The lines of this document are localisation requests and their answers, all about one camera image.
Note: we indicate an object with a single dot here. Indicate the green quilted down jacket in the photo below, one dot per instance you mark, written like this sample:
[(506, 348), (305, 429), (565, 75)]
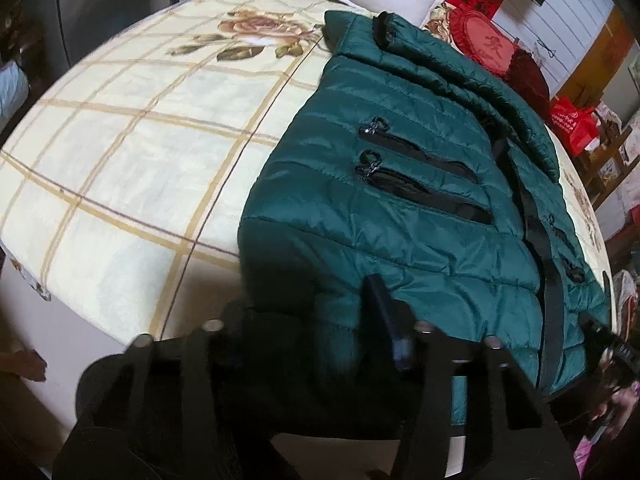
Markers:
[(400, 210)]

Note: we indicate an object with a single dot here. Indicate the bed with plaid floral blanket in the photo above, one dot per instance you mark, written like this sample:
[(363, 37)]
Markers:
[(140, 135)]

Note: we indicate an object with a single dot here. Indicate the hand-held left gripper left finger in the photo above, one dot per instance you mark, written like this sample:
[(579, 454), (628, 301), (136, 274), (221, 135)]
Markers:
[(200, 375)]

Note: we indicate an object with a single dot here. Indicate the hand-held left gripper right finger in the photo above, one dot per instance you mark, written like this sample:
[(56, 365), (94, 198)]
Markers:
[(387, 317)]

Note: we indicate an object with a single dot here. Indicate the dark red velvet pillow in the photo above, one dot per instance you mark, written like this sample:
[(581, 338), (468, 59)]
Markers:
[(530, 80)]

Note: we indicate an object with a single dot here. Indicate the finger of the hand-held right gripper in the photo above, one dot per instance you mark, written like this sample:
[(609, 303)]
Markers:
[(600, 332), (607, 295)]

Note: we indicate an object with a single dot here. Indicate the red shopping bag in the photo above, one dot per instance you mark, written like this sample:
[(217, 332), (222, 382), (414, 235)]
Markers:
[(575, 122)]

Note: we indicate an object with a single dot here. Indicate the red heart-shaped pillow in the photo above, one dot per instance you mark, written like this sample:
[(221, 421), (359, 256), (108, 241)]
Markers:
[(482, 42)]

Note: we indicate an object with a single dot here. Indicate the white plastic bag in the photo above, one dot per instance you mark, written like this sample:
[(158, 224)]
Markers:
[(12, 90)]

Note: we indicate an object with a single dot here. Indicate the wooden chair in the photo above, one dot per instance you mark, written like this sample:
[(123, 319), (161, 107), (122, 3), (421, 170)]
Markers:
[(607, 160)]

